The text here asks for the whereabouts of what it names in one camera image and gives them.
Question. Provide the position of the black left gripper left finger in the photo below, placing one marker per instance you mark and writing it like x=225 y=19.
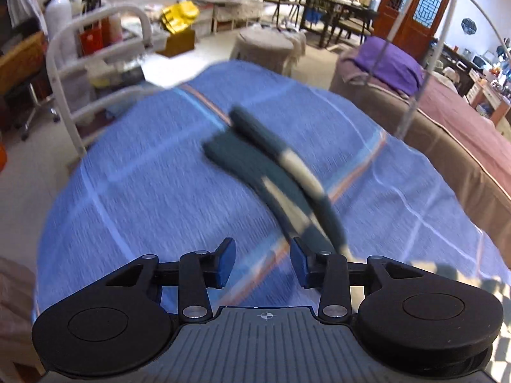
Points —
x=193 y=274

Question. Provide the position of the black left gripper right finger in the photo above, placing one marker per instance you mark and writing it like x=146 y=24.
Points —
x=332 y=276

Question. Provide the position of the green cream checkered sweater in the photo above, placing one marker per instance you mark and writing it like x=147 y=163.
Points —
x=261 y=160

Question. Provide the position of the blue plaid bed sheet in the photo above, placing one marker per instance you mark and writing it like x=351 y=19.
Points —
x=147 y=187

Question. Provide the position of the brown pink neighbouring bed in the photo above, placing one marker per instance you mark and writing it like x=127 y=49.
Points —
x=464 y=147

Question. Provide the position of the purple pillow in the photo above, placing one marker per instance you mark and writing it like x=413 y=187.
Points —
x=396 y=68

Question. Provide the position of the round beige stool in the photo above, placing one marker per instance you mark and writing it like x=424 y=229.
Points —
x=277 y=50

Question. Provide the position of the white metal trolley rack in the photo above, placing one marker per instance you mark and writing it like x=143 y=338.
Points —
x=102 y=64

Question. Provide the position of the yellow bag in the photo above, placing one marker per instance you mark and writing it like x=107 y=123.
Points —
x=179 y=16

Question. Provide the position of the red wooden door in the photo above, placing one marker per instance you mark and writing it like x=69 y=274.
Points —
x=420 y=24

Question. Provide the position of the dark wooden table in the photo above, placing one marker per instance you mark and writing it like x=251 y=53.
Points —
x=328 y=19

